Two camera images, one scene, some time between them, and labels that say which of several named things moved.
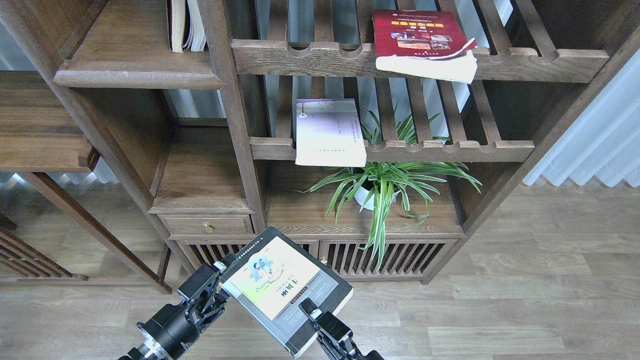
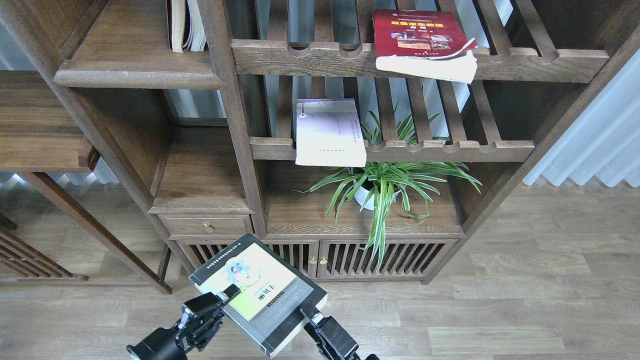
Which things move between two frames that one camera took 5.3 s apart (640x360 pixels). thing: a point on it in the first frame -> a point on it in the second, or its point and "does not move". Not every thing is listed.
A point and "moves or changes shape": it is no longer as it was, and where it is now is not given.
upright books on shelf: [186, 31] does not move
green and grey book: [272, 278] moves or changes shape
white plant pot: [361, 195] does not move
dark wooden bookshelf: [378, 135] does not move
